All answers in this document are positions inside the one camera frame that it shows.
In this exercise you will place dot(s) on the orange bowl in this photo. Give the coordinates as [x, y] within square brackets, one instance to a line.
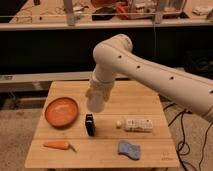
[61, 112]

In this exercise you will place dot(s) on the blue cloth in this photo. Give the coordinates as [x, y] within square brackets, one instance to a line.
[130, 150]

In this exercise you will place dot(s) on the orange toy carrot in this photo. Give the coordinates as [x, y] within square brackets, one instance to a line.
[62, 145]

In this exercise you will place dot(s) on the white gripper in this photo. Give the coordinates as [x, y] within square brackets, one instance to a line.
[97, 85]

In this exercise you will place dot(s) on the clear plastic bottle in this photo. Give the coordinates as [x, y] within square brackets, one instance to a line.
[135, 125]

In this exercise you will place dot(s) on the background workbench shelf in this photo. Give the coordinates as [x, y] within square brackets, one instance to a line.
[92, 14]

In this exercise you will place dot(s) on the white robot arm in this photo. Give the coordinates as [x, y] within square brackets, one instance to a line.
[114, 56]

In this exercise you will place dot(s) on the wooden table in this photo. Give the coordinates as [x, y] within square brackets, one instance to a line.
[128, 99]

